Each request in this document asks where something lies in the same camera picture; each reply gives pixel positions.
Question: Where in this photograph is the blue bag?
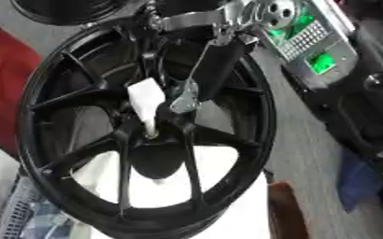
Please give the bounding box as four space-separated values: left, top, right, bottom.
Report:
335 148 383 213

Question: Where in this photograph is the black spoked wheel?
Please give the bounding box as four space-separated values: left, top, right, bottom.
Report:
15 22 280 239

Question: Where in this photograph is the grey plastic basket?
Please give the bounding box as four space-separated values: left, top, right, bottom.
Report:
0 176 45 239

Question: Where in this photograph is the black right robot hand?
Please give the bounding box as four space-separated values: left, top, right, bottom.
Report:
111 0 261 115

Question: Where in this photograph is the red fabric seat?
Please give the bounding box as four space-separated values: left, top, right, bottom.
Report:
0 17 43 157

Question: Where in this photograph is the black round tyre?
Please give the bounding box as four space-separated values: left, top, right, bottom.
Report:
8 0 148 27

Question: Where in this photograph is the white table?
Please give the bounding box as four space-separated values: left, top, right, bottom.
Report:
68 145 274 239

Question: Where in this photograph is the brown chair back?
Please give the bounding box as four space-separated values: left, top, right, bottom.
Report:
266 181 311 239

